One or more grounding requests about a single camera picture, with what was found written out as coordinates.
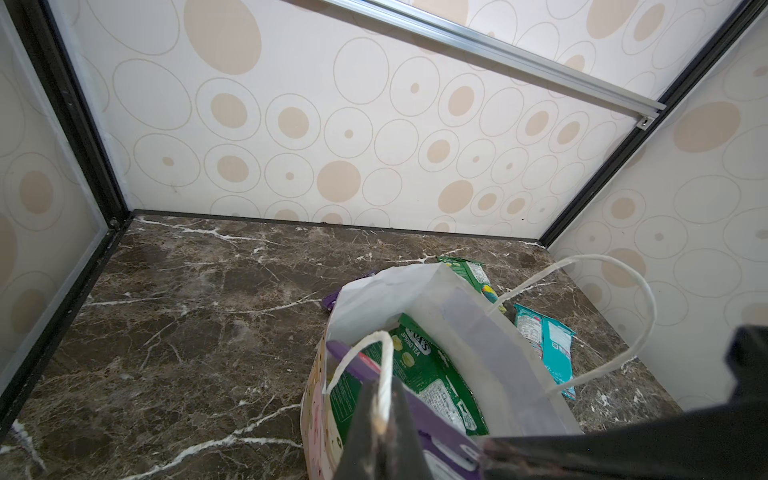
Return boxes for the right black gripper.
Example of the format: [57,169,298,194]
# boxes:
[480,325,768,479]

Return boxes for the white paper gift bag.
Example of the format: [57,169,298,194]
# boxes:
[299,254,659,480]

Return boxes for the large purple snack bag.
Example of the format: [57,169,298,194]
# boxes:
[326,340,482,479]

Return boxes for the green snack bag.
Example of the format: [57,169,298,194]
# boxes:
[330,313,489,446]
[437,256,498,304]

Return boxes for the black left frame post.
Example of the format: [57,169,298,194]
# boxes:
[1,1,131,438]

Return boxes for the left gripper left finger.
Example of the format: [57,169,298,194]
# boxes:
[333,382,381,480]

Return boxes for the teal snack bag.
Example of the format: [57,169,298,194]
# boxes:
[514,304,574,384]

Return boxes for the black frame post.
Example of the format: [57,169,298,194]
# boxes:
[1,1,131,438]
[538,0,767,248]

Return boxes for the horizontal aluminium back bar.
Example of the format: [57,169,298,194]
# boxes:
[331,0,666,128]

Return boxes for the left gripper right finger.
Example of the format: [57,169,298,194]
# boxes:
[386,379,433,480]

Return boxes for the black right frame post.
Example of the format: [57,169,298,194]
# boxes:
[538,0,767,248]

